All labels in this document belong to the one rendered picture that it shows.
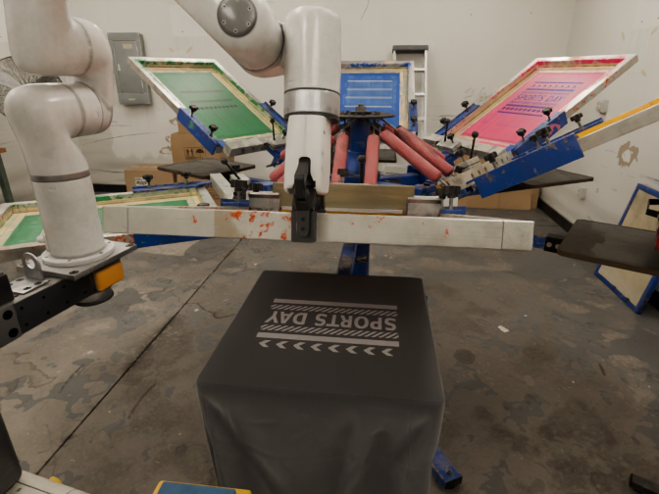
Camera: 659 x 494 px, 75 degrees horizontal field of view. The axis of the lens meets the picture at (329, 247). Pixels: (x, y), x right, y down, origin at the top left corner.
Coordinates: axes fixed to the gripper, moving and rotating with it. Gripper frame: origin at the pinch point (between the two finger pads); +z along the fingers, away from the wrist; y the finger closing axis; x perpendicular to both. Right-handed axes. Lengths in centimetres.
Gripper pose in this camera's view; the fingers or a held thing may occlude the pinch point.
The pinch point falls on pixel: (309, 231)
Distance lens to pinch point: 59.0
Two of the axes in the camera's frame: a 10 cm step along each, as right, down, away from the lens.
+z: -0.2, 9.9, 1.1
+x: 9.9, 0.4, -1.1
